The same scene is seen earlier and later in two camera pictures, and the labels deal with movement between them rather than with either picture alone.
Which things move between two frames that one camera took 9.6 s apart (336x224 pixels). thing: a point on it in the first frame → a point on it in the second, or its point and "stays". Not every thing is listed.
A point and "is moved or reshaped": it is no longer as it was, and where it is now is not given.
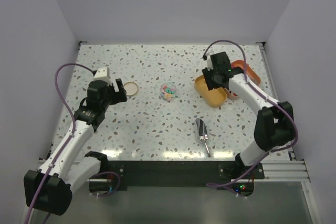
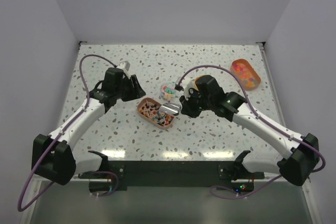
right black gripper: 210,84 → 187,108
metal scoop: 202,128 → 170,108
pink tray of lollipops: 230,94 is moved or reshaped
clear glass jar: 168,91 stays
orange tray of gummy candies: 250,75 stays
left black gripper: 119,96 → 136,91
